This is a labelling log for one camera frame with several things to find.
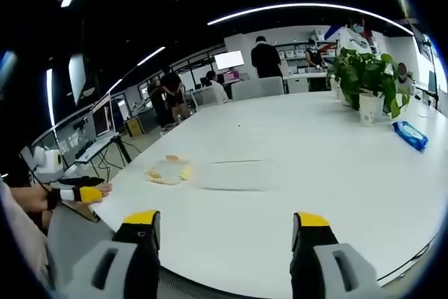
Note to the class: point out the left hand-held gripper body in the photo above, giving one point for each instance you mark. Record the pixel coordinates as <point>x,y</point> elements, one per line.
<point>50,164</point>

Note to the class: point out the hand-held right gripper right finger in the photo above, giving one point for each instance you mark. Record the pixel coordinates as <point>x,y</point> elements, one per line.
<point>311,260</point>

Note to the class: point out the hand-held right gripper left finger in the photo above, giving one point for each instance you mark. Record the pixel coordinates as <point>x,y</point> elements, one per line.
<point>140,260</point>

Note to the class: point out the bag of yellow food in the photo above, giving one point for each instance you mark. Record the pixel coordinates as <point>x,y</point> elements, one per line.
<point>157,174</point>

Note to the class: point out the pale yellow plastic buckle part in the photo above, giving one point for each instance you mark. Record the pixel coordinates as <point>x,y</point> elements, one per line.
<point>183,171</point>

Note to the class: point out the white keyboard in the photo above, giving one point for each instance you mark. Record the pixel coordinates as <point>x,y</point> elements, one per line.
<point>96,148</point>

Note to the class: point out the desktop monitor with dark picture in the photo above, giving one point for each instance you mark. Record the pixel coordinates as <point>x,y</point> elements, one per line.
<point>102,118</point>

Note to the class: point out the yellow-edged dark box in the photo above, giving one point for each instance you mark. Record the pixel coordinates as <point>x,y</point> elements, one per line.
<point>133,126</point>

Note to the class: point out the person's pale clothing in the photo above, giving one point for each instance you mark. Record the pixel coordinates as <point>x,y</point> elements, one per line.
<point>21,236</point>

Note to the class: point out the pale flat sheet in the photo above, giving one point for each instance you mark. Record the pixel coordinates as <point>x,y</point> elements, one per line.
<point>238,176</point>

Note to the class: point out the grey office chair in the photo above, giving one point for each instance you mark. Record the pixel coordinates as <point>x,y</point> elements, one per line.
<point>204,97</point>
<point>257,88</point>

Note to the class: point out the blue wet wipes packet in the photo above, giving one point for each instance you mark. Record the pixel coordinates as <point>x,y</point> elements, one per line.
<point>410,135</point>

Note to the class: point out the bright white monitor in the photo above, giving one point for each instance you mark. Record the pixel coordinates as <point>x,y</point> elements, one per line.
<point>229,60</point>

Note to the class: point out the green potted plant white pot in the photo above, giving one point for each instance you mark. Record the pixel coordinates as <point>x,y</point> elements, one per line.
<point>367,75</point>

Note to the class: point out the black tripod stand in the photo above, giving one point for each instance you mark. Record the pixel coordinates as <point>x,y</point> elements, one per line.
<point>434,75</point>

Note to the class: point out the long curved ceiling light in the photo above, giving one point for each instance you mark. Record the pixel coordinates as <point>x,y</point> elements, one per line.
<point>308,5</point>

